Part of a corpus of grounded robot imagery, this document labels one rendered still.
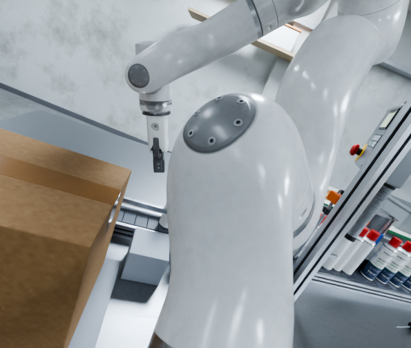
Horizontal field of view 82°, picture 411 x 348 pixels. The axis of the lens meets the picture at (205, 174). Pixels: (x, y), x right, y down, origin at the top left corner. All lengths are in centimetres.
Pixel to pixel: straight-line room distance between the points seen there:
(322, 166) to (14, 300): 43
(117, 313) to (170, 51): 57
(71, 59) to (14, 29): 89
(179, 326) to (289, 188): 13
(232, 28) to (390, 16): 27
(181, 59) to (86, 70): 379
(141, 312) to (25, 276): 32
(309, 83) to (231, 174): 19
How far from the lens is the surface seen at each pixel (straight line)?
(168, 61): 53
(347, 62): 35
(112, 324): 61
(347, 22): 40
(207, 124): 19
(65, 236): 33
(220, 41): 59
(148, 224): 78
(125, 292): 66
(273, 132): 18
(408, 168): 76
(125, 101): 406
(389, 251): 120
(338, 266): 112
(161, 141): 63
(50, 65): 459
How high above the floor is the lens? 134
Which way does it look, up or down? 21 degrees down
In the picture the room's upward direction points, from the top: 23 degrees clockwise
